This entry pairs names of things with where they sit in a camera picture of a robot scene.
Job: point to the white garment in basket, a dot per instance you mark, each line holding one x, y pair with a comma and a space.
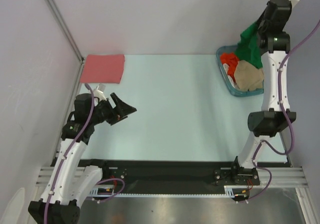
230, 71

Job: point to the left corner aluminium post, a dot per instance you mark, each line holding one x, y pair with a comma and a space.
64, 28

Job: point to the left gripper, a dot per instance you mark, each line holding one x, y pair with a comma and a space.
123, 110

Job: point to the folded pink t shirt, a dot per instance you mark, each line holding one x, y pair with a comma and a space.
103, 69

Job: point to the aluminium frame rail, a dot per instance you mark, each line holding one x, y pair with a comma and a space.
281, 177

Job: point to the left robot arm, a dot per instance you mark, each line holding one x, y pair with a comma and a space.
61, 201

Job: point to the orange t shirt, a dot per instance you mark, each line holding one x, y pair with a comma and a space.
229, 58

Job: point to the blue plastic basket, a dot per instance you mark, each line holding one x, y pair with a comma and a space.
231, 86

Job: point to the beige t shirt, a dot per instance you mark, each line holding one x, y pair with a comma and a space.
248, 77

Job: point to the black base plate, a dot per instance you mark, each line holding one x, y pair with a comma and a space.
163, 177

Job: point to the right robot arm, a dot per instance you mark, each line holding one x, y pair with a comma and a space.
275, 115

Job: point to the green t shirt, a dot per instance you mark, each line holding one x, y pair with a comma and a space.
247, 48

